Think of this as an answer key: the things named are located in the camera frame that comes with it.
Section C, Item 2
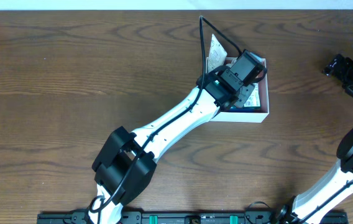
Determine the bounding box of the green white soap box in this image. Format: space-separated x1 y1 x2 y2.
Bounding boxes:
243 83 261 110

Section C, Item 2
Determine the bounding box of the white Pantene lotion tube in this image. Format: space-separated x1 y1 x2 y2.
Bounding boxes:
207 34 227 73

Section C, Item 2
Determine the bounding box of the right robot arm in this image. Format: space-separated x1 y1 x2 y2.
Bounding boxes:
270 54 353 223

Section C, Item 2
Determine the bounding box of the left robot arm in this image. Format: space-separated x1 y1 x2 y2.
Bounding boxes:
88 50 267 223

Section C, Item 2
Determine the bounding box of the cream box with pink interior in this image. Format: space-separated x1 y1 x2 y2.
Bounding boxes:
198 55 269 123

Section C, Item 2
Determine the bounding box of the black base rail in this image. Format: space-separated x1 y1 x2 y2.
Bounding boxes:
36 210 349 224

